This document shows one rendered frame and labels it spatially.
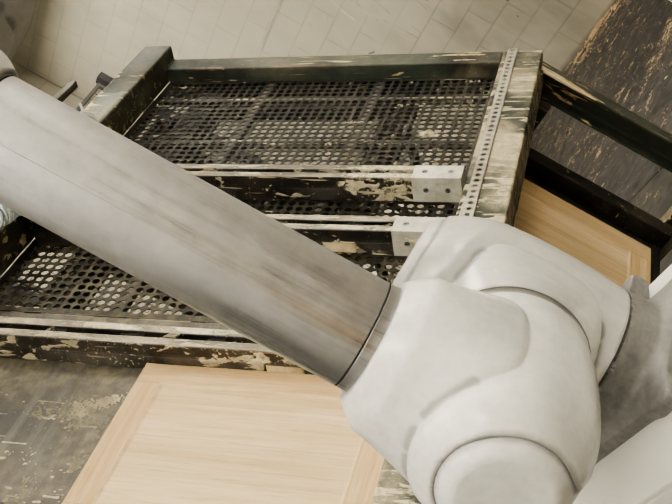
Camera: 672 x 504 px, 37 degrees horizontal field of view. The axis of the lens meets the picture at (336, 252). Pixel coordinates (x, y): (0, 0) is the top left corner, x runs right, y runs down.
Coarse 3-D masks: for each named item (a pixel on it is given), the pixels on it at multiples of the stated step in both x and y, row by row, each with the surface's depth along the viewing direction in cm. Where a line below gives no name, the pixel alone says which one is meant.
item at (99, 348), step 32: (0, 320) 221; (32, 320) 219; (64, 320) 217; (0, 352) 220; (32, 352) 217; (64, 352) 215; (96, 352) 212; (128, 352) 209; (160, 352) 207; (192, 352) 205; (224, 352) 202; (256, 352) 200
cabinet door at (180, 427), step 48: (144, 384) 204; (192, 384) 202; (240, 384) 200; (288, 384) 198; (144, 432) 193; (192, 432) 191; (240, 432) 189; (288, 432) 187; (336, 432) 185; (96, 480) 183; (144, 480) 182; (192, 480) 180; (240, 480) 179; (288, 480) 177; (336, 480) 176
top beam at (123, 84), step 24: (144, 48) 336; (168, 48) 333; (120, 72) 321; (144, 72) 318; (120, 96) 305; (144, 96) 318; (96, 120) 293; (120, 120) 303; (0, 240) 248; (24, 240) 258; (0, 264) 248
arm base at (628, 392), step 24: (624, 288) 112; (648, 288) 112; (648, 312) 101; (624, 336) 98; (648, 336) 99; (624, 360) 98; (648, 360) 98; (600, 384) 98; (624, 384) 98; (648, 384) 96; (624, 408) 98; (648, 408) 95; (624, 432) 99; (600, 456) 103
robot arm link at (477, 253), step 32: (448, 224) 101; (480, 224) 100; (416, 256) 99; (448, 256) 97; (480, 256) 97; (512, 256) 97; (544, 256) 100; (480, 288) 93; (544, 288) 93; (576, 288) 97; (608, 288) 101; (608, 320) 98; (608, 352) 98
